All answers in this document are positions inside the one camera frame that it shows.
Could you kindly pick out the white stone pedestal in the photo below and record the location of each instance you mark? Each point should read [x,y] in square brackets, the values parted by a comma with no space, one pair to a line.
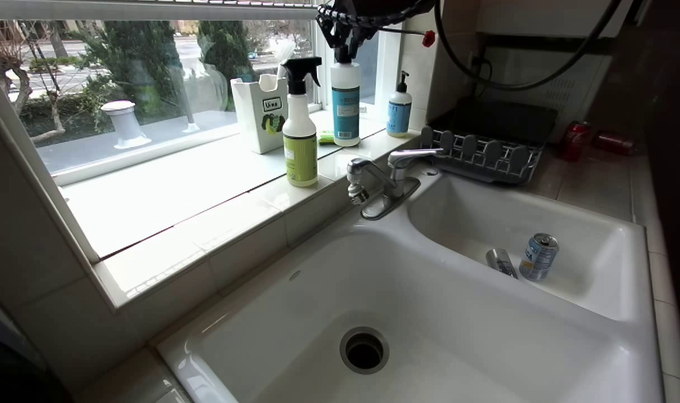
[123,124]

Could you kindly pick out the bare twisted tree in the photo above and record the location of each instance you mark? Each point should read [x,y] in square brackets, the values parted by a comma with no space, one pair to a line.
[17,81]

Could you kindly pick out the short silver can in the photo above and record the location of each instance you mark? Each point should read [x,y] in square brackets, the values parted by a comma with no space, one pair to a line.
[500,260]

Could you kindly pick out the tall white bottle blue label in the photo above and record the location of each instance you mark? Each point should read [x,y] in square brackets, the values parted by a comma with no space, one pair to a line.
[344,104]

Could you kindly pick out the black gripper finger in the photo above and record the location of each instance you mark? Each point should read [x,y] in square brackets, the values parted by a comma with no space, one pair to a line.
[338,26]
[372,36]

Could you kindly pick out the chrome sink faucet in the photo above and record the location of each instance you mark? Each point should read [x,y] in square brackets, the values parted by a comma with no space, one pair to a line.
[388,179]

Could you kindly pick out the white box green print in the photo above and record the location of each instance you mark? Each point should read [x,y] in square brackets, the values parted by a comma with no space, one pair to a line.
[261,113]

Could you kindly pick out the dark open sink drain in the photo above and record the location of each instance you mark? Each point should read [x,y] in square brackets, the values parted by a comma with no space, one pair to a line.
[362,349]

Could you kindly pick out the grey dish rack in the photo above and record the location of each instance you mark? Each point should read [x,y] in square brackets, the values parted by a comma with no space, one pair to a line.
[487,154]

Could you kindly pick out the red cylindrical object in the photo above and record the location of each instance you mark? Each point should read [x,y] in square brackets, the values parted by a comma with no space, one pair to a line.
[587,139]

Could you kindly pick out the white double basin sink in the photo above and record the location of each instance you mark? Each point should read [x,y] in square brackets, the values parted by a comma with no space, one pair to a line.
[466,315]

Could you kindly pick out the white window frame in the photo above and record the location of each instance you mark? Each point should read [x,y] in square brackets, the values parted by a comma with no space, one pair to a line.
[131,9]

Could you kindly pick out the blue drink can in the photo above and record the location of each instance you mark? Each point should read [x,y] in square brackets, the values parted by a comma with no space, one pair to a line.
[537,258]

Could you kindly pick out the green sponge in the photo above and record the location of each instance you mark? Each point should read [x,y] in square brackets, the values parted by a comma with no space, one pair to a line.
[325,138]

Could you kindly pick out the spray bottle green label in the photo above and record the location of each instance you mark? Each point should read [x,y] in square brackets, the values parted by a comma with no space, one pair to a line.
[300,149]

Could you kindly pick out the green conifer shrub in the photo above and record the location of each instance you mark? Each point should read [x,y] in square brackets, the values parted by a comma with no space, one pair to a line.
[225,48]
[134,67]

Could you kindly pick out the small pump bottle blue label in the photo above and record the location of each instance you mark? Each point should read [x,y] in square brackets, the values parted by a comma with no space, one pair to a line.
[398,113]

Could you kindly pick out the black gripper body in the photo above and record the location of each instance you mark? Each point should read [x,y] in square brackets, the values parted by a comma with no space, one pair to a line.
[391,12]

